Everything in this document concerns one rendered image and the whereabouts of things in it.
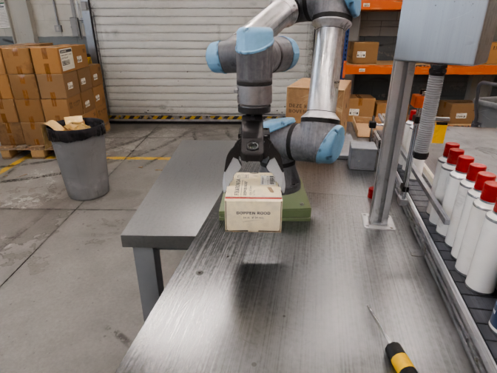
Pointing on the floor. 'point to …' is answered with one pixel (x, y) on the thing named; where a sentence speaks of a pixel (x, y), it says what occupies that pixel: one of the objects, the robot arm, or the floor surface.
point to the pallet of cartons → (45, 93)
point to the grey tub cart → (484, 109)
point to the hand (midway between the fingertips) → (254, 193)
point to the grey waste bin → (83, 167)
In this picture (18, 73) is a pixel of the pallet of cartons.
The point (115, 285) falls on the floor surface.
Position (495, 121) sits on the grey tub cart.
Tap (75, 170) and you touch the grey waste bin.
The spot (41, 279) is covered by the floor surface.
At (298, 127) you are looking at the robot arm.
